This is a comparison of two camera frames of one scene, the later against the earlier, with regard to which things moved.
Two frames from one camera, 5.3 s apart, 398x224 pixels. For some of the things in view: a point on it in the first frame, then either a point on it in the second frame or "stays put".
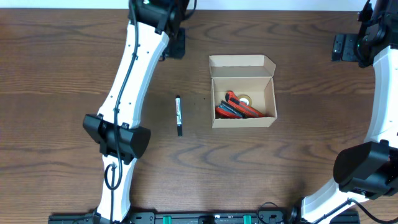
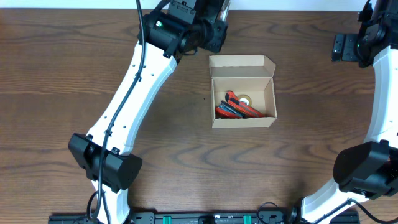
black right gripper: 348,52 stays put
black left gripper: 180,48 -> 218,38
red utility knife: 226,111 stays put
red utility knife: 231,98 stays put
